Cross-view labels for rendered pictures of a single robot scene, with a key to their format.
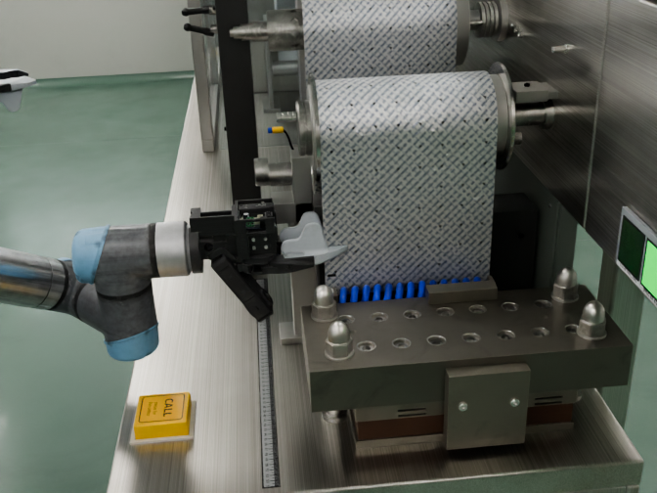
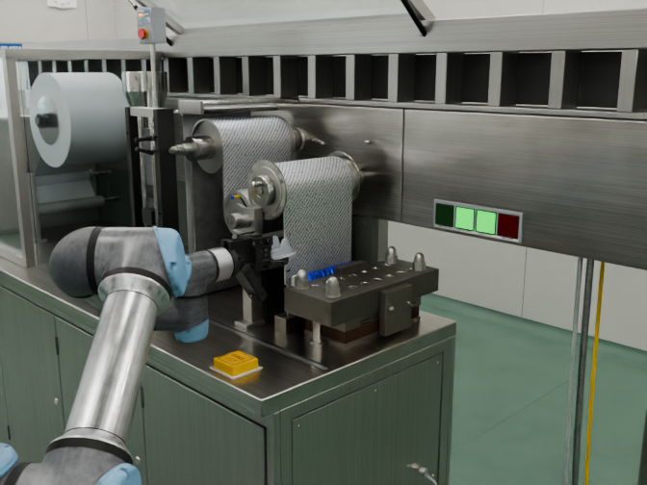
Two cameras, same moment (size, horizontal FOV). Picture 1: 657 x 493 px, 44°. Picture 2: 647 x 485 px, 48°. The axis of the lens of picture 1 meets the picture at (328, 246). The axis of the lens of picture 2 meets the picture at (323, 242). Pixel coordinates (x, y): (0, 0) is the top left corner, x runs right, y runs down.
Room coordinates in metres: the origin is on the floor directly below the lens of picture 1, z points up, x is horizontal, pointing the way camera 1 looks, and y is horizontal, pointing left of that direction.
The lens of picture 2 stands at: (-0.34, 1.03, 1.54)
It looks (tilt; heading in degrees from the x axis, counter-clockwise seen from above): 14 degrees down; 320
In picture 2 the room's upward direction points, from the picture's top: straight up
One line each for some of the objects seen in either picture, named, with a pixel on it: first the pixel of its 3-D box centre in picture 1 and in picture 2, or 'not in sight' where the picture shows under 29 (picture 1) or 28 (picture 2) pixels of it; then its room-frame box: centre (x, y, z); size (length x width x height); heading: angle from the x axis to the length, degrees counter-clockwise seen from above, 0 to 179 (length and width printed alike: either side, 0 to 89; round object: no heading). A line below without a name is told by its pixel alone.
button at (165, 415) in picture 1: (163, 415); (236, 363); (0.90, 0.23, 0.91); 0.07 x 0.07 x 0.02; 5
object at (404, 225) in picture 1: (408, 231); (319, 241); (1.03, -0.11, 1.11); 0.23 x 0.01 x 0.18; 95
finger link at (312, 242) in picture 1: (314, 242); (285, 249); (1.00, 0.02, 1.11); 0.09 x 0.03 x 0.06; 93
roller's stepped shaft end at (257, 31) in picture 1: (248, 31); (179, 149); (1.32, 0.11, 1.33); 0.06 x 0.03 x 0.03; 95
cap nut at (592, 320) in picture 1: (592, 317); (419, 260); (0.88, -0.33, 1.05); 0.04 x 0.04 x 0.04
